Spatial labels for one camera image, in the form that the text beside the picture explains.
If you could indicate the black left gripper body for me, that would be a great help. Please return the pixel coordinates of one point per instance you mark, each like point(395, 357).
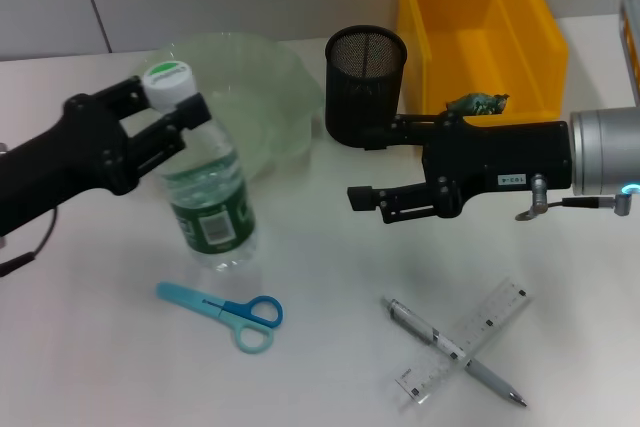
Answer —
point(60, 162)

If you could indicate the yellow plastic bin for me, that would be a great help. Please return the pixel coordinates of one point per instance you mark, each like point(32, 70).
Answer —
point(475, 47)

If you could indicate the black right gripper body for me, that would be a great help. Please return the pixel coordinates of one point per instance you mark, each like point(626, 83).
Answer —
point(495, 157)

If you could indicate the grey silver pen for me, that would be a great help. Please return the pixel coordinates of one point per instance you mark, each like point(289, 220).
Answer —
point(415, 324)

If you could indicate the blue scissors with sheath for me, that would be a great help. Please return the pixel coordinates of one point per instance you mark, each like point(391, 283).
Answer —
point(250, 314)

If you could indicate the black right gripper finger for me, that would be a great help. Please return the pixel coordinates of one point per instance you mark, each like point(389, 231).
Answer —
point(420, 127)
point(405, 202)

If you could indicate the green glass fruit plate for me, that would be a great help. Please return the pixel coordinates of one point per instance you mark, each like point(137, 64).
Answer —
point(265, 97)

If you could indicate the clear green-label water bottle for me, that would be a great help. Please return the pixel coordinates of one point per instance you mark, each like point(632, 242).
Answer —
point(215, 197)

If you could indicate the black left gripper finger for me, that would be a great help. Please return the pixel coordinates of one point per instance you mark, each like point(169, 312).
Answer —
point(170, 134)
point(125, 97)

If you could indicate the green plastic wrapper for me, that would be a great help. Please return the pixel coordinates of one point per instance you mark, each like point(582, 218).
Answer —
point(477, 103)

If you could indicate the black mesh pen holder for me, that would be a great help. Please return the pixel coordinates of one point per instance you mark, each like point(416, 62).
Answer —
point(362, 92)

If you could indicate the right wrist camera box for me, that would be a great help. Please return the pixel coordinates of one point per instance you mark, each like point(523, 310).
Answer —
point(632, 47)

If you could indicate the transparent plastic ruler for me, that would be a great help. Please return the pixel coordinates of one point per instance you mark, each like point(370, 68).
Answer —
point(495, 312)

